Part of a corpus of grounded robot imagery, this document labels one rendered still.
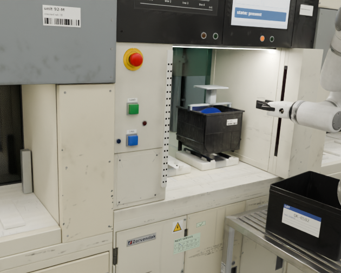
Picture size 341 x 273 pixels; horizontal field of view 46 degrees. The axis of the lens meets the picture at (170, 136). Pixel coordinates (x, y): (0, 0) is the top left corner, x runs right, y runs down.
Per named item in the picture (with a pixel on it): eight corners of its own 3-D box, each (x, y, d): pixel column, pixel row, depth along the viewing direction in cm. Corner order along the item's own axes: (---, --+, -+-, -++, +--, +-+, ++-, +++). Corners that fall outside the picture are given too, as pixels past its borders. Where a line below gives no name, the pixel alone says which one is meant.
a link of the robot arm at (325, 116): (313, 96, 137) (295, 106, 133) (348, 102, 126) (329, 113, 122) (315, 118, 140) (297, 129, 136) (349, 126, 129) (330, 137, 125)
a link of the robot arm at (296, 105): (294, 126, 135) (287, 124, 137) (310, 124, 140) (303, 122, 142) (296, 102, 133) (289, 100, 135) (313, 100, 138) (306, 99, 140)
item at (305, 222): (263, 228, 145) (268, 184, 140) (303, 209, 163) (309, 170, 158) (336, 262, 125) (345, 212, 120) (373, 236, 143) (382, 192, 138)
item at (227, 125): (199, 164, 169) (204, 90, 161) (172, 152, 185) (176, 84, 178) (241, 157, 182) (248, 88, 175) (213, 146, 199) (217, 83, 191)
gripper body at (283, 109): (288, 123, 136) (263, 117, 145) (307, 121, 142) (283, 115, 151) (290, 102, 134) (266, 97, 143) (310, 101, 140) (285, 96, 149)
